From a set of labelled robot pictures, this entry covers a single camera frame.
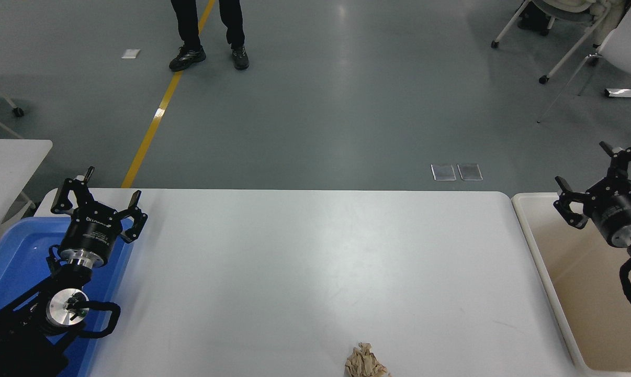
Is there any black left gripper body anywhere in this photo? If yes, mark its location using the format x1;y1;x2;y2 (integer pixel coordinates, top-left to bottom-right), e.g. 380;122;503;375
60;206;123;257

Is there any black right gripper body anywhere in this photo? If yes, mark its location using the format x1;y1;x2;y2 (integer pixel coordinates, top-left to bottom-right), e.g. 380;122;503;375
582;181;631;245

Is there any large pale bin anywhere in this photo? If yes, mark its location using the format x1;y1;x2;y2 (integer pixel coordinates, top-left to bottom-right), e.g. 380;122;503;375
512;192;631;375

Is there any white side table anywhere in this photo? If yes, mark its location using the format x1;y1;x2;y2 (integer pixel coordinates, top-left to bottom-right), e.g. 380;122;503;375
0;138;53;231

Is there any blue plastic tray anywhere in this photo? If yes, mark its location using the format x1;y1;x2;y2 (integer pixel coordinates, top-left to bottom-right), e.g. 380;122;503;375
0;216;136;377

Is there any yellow floor tape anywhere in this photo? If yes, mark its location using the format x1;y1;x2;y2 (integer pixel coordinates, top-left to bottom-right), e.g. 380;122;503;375
120;0;216;189

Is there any chair base with castor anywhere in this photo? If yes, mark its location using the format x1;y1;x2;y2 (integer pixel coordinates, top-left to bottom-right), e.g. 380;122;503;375
0;65;25;138

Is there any white chair with metal legs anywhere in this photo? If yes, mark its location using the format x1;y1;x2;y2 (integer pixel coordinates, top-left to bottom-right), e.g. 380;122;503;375
536;0;631;125

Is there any person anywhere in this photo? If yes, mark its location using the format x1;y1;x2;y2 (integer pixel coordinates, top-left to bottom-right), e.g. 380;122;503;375
168;0;250;72
517;16;550;36

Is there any grey office chair with castors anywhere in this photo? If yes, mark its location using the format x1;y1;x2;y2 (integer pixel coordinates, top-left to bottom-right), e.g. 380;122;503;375
491;0;609;85

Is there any crumpled tan paper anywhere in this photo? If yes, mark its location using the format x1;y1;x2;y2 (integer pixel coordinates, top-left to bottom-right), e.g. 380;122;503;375
345;343;390;377

